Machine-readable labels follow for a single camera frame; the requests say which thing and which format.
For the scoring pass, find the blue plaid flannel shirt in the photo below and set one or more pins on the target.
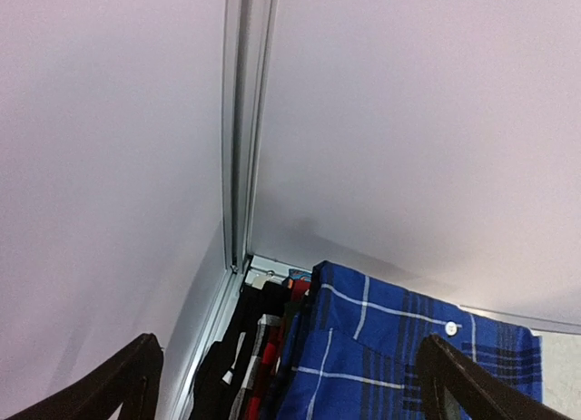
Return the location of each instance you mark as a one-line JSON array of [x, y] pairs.
[[351, 352]]

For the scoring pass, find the black shirt with white letters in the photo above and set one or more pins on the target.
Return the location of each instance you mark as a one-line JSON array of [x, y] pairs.
[[220, 375]]

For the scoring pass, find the red black plaid shirt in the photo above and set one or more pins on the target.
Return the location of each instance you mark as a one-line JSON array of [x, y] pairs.
[[268, 361]]

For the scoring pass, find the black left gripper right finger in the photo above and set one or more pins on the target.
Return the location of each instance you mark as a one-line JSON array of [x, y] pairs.
[[451, 383]]

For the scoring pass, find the left aluminium frame post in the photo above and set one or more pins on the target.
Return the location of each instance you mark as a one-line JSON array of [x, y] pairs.
[[247, 37]]

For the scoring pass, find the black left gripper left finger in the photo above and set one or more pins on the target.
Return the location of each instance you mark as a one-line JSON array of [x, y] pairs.
[[127, 384]]

